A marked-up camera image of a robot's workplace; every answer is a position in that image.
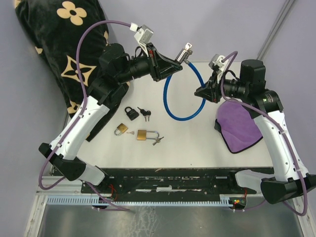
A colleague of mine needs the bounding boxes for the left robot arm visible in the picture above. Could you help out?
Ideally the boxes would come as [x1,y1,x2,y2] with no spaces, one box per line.
[39,43,184,193]

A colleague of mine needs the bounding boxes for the long padlock keys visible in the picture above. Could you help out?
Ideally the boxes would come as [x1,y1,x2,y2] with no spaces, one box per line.
[153,137,164,146]

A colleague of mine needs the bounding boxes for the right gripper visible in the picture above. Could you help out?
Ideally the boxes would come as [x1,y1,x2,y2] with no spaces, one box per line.
[194,70,249,104]

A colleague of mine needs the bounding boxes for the long-shackle brass padlock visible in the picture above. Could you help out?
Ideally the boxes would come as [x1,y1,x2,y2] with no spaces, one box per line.
[136,129,159,141]

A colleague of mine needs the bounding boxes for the silver cable lock keys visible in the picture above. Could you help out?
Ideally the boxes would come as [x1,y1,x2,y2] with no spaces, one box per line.
[185,42,192,52]

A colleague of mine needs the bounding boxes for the purple cloth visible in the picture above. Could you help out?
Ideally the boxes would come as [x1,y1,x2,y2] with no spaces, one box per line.
[214,102,263,154]

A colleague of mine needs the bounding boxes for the small brass padlock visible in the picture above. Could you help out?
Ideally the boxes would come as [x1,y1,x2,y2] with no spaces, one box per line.
[114,123,128,136]

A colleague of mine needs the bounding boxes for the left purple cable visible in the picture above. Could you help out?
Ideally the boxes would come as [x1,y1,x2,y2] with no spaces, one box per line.
[39,20,135,212]

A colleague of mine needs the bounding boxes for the blue cable duct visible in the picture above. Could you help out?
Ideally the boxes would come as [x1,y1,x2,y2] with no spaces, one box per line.
[46,192,232,206]

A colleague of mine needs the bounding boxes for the blue cable lock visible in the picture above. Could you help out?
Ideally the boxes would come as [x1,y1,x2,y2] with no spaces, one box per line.
[163,48,207,122]

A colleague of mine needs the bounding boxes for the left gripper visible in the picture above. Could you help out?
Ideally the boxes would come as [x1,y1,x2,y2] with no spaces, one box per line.
[117,43,184,84]

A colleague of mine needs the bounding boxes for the aluminium frame rail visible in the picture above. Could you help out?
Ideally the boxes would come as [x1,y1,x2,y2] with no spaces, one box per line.
[257,0,297,61]

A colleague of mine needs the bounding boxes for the black floral plush pillow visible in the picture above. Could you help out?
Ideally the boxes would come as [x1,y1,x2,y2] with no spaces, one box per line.
[14,0,130,141]

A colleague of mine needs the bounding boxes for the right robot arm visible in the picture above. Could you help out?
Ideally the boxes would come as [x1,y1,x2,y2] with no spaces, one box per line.
[195,55,316,204]

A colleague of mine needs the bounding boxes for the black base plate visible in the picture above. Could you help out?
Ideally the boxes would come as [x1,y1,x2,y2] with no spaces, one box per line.
[81,168,256,199]

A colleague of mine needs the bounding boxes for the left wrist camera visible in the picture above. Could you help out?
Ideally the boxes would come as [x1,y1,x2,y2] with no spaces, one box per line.
[130,23,154,51]

